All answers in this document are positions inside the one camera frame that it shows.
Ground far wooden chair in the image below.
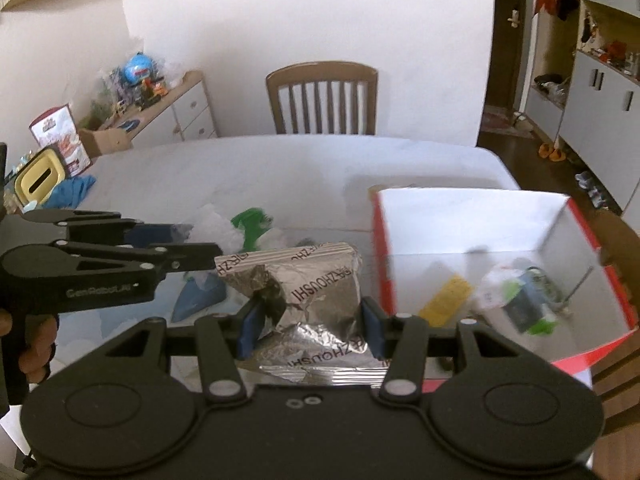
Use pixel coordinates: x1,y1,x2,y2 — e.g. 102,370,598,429
266,61,378,136

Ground dark entrance door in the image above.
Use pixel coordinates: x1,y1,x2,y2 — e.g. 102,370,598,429
485,0,526,113

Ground red white snack box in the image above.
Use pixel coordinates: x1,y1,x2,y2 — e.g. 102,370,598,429
29,104,91,177

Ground white side cabinet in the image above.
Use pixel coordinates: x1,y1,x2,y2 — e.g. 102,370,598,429
113,70,217,148

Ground white green plastic bag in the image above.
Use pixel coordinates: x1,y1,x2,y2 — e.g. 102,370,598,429
472,264,563,337

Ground orange slippers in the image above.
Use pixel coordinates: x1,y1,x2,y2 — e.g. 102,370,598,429
538,143,566,162

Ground white plush tooth toy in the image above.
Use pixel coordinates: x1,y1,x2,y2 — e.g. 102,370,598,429
186,204,244,255

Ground blue painted table mat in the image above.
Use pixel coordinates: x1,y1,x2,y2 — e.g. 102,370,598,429
170,271,227,323

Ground yellow tissue box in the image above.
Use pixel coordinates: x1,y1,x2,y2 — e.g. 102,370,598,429
14,146,67,206

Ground wooden chair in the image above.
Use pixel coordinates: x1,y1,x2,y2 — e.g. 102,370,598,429
589,210,639,436
266,61,378,136

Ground yellow small box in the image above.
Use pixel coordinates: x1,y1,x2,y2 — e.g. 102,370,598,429
419,274,474,327

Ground left gloved hand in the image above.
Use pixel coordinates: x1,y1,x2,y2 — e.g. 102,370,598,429
17,315,58,385

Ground blue toy helmet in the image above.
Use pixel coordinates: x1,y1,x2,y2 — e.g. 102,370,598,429
122,52,155,87

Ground blue cloth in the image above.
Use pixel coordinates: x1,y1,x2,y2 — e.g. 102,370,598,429
41,176,96,209

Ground white wall cabinets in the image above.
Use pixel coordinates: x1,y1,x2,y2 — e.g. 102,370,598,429
524,0,639,229

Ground red cardboard box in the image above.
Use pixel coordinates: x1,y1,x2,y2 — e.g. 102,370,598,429
371,188,638,374

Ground red door mat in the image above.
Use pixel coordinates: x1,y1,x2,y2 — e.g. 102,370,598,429
480,106,534,139

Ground near wooden chair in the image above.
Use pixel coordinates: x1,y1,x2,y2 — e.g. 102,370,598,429
589,210,639,436

